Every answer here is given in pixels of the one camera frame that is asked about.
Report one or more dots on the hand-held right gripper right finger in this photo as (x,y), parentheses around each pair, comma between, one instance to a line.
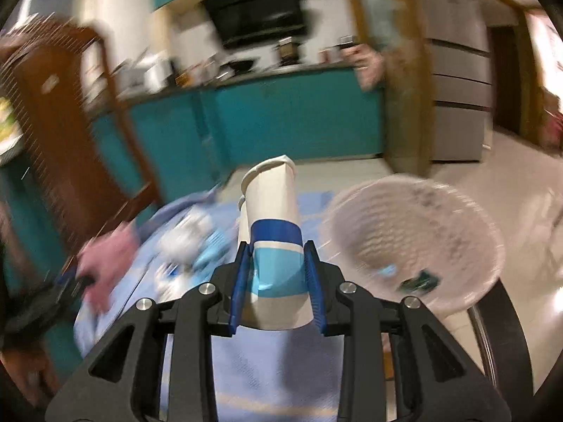
(314,285)

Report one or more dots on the white plastic bag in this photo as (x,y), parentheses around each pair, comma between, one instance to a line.
(182,235)

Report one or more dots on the pink hanging cloth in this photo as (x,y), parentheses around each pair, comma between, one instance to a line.
(369,68)

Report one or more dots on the black wok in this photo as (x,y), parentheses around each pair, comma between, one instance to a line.
(242,66)

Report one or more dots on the wooden framed glass door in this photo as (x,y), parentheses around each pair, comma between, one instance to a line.
(404,118)

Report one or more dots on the white blue paper cup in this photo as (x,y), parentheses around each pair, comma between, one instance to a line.
(275,211)

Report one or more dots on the blue checked cloth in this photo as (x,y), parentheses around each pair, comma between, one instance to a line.
(272,373)

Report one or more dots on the red plastic chair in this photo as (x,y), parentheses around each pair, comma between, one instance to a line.
(553,127)

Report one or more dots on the white kitchen appliance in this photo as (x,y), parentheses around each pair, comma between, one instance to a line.
(157,77)

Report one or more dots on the carved wooden chair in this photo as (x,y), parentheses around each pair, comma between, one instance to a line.
(57,140)

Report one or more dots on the steel cooking pot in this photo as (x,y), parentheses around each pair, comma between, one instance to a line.
(288,50)

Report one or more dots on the pink plastic bag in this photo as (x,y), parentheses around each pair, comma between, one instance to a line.
(110,263)

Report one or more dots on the dark green wrapper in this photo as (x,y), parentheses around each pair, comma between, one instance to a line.
(420,281)

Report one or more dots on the black range hood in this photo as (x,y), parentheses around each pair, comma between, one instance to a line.
(255,13)

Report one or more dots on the clear plastic packaging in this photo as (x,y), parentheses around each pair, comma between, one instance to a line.
(386,270)

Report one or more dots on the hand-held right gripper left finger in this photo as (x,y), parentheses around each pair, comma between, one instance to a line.
(239,285)

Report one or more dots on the grey refrigerator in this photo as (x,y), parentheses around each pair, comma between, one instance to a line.
(457,96)

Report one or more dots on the white plastic basket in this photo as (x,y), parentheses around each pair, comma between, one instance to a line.
(396,228)

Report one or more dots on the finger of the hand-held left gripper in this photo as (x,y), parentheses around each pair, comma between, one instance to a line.
(72,279)

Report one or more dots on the blue face mask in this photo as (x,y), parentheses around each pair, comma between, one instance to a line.
(212,250)

